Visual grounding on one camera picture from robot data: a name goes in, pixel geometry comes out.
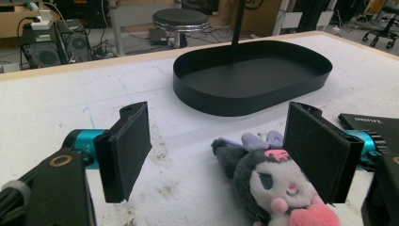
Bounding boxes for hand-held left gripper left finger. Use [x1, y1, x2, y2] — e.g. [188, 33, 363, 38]
[93, 101, 153, 204]

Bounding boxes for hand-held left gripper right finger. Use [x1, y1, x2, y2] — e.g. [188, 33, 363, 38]
[282, 101, 365, 205]

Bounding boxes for grey plush doll pink heart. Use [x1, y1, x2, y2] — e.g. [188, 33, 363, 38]
[211, 130, 342, 226]

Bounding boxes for black oval tray with pole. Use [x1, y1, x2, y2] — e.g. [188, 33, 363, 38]
[172, 0, 333, 118]

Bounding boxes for black flat case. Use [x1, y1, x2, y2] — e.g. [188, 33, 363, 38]
[337, 112, 399, 154]

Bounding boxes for white table leg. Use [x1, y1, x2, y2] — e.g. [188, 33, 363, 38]
[109, 8, 127, 57]

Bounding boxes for small black box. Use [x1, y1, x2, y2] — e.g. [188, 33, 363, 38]
[148, 27, 169, 46]

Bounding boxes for black computer tower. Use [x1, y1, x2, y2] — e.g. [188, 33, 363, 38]
[19, 18, 94, 70]

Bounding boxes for black office chair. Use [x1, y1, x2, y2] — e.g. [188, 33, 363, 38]
[361, 4, 399, 50]

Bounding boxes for round black stool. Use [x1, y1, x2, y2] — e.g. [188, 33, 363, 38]
[152, 8, 211, 49]

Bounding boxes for brown cardboard box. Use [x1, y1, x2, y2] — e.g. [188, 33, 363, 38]
[217, 0, 283, 37]

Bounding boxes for white power strip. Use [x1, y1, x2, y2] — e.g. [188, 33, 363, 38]
[30, 9, 55, 31]

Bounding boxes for wooden desk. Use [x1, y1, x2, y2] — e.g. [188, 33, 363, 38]
[0, 2, 61, 40]

